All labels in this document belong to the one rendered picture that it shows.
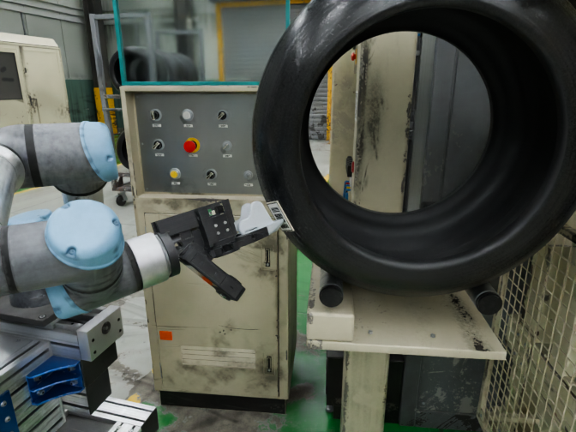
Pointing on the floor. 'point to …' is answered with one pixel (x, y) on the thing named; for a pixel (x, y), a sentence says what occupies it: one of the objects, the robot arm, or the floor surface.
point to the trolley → (108, 105)
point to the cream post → (378, 194)
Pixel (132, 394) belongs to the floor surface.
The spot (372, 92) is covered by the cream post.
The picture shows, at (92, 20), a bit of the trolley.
